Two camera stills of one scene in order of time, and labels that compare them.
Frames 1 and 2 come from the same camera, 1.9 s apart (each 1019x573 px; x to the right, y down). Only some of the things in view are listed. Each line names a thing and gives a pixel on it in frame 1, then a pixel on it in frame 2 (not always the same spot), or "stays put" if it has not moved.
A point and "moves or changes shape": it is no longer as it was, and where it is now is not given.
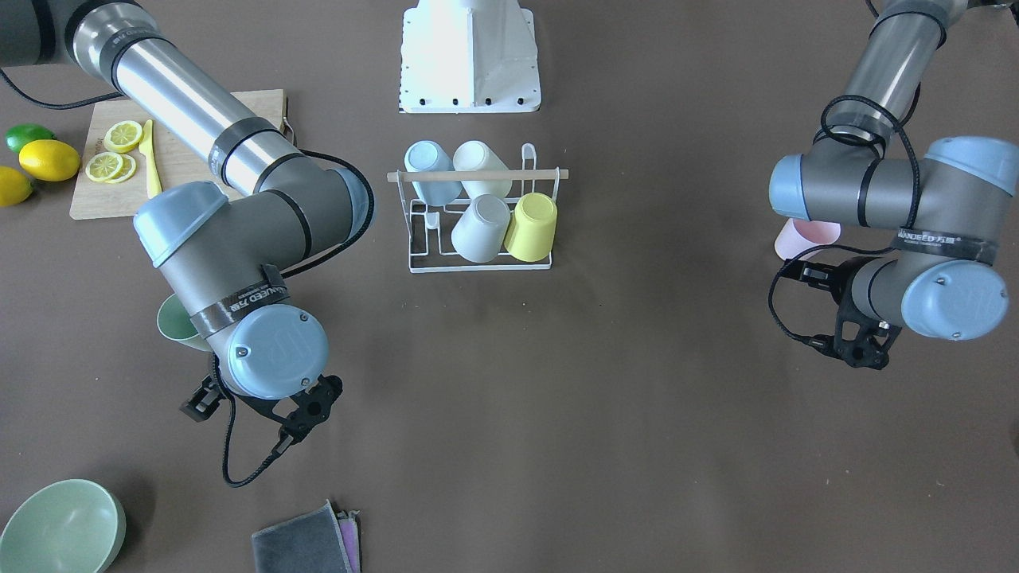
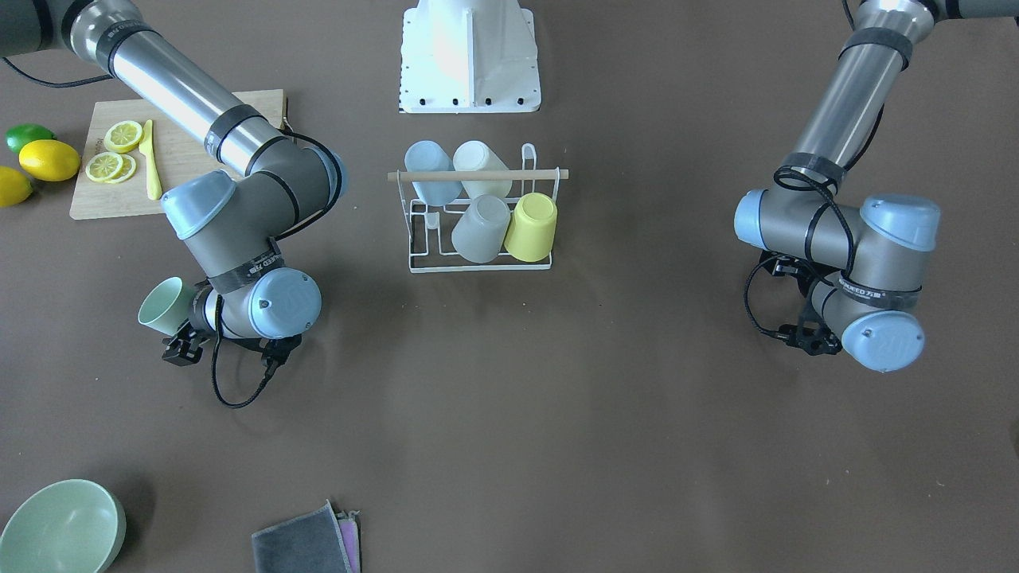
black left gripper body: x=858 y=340 -> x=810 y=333
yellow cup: x=531 y=232 stays put
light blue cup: x=427 y=156 stays put
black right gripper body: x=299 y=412 -> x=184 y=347
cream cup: x=475 y=156 stays put
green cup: x=174 y=322 moves or changes shape
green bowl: x=68 y=526 stays put
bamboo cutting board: x=125 y=151 stays put
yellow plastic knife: x=146 y=147 stays put
